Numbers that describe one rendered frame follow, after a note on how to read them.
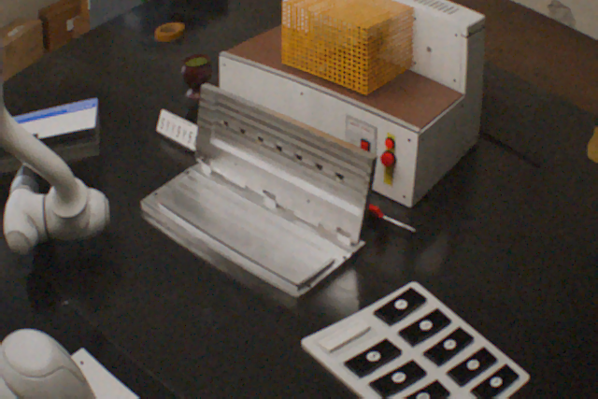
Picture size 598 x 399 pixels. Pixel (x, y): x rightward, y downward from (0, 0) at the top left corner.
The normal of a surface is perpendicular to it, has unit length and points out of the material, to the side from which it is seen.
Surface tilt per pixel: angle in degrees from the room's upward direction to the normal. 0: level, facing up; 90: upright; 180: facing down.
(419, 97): 0
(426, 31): 90
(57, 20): 90
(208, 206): 0
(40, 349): 5
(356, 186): 80
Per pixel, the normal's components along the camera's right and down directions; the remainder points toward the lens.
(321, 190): -0.63, 0.29
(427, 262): 0.00, -0.81
